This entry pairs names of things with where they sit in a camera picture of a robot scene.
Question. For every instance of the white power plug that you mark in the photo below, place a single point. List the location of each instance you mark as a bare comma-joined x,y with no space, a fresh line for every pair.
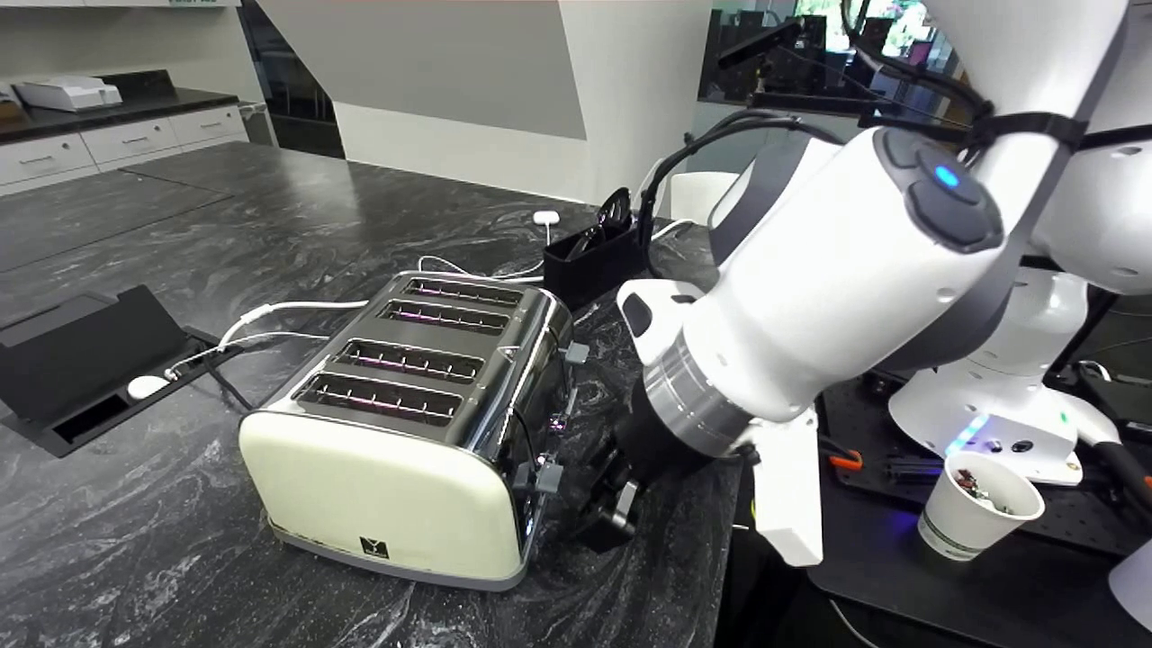
144,386

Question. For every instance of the black background equipment frame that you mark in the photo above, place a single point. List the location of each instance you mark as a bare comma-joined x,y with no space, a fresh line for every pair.
767,58

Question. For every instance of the white round charger puck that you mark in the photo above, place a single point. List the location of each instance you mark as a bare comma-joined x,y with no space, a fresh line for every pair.
545,218

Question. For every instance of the black open storage box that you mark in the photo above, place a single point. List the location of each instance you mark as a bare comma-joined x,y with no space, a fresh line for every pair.
587,270

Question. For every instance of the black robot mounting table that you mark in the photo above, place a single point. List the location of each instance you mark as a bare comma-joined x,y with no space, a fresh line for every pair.
958,600

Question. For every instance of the white drawer cabinet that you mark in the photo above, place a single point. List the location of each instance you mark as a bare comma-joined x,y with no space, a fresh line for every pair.
119,138

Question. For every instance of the white printer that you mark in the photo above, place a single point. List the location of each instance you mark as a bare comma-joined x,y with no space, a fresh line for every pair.
65,92

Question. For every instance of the black counter socket hatch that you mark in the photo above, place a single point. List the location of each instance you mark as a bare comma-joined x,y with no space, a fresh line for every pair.
83,360

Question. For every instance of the cream and chrome toaster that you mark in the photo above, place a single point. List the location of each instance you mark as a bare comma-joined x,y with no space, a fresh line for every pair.
397,479

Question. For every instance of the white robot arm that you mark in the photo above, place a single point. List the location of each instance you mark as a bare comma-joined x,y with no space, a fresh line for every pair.
864,252

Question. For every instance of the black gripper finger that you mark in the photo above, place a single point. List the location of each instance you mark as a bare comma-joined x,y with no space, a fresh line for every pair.
613,508

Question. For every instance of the black sunglasses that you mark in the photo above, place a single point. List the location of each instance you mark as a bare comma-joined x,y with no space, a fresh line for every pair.
608,218

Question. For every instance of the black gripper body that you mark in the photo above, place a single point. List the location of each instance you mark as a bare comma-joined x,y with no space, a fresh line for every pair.
618,396

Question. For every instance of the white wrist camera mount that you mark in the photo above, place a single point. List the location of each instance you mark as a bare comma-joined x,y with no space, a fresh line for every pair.
791,492

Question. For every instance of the white paper cup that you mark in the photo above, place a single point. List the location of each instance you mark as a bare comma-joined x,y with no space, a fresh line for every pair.
972,508

